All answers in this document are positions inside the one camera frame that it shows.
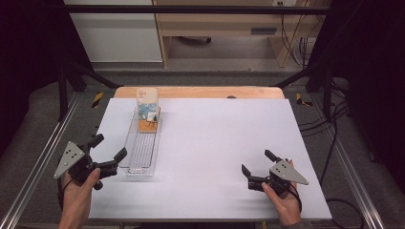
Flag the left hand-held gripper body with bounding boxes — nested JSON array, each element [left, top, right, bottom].
[[53, 141, 119, 191]]

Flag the black frame strut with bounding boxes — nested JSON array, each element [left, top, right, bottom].
[[57, 60, 122, 122], [272, 61, 334, 121]]

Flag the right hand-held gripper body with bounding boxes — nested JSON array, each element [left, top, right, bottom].
[[247, 158, 309, 197]]

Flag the black floor cables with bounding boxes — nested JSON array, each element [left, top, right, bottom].
[[298, 79, 366, 229]]

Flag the person's left hand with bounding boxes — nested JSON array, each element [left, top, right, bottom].
[[59, 167, 101, 221]]

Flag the left hand-held gripper black cable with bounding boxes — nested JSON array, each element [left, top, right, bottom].
[[55, 177, 74, 214]]

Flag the beige illustrated phone case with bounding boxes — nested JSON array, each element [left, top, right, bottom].
[[136, 87, 160, 134]]

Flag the clear plastic storage tray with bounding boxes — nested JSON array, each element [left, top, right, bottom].
[[119, 105, 163, 178]]

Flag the white cabinet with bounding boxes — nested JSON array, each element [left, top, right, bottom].
[[64, 0, 163, 63]]

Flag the black curtain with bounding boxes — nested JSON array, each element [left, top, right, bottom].
[[309, 0, 405, 194], [0, 0, 94, 156]]

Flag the black horizontal frame bar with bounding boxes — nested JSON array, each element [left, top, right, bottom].
[[63, 4, 332, 15]]

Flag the hand-held gripper black cable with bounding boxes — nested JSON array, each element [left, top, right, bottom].
[[288, 183, 304, 215], [55, 177, 74, 214]]

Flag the aluminium rail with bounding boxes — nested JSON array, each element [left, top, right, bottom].
[[309, 94, 387, 229], [0, 92, 82, 229]]

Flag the light wooden desk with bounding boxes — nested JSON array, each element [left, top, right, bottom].
[[152, 0, 332, 69]]

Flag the right hand-held gripper black cable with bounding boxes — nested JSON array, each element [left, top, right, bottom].
[[288, 183, 304, 215]]

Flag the black hanging desk cables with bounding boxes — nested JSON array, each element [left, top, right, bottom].
[[279, 12, 316, 69]]

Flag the person's right hand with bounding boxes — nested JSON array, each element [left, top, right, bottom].
[[261, 159, 303, 224]]

